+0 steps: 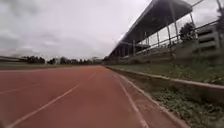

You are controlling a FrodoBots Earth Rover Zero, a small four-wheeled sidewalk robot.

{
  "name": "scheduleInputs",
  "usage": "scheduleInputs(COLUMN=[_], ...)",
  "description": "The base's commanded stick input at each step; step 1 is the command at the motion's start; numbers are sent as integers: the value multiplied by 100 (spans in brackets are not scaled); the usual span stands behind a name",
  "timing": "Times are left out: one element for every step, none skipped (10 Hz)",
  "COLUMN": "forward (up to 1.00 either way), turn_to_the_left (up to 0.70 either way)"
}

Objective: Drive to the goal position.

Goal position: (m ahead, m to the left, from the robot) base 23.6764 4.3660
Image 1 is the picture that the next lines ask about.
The red running track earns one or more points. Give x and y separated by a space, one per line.
86 106

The pale track edge kerb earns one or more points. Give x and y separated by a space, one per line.
160 108

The fence with poles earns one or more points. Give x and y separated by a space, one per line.
173 41

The grandstand with slanted roof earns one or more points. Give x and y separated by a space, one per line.
156 16

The grass slope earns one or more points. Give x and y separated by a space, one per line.
186 71

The distant row of trees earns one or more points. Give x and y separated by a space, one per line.
35 60

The grass strip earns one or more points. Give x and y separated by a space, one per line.
186 106

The grass infield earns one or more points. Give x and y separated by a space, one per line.
26 66

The pale building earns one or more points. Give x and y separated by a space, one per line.
208 37

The low concrete wall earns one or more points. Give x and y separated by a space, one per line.
200 88

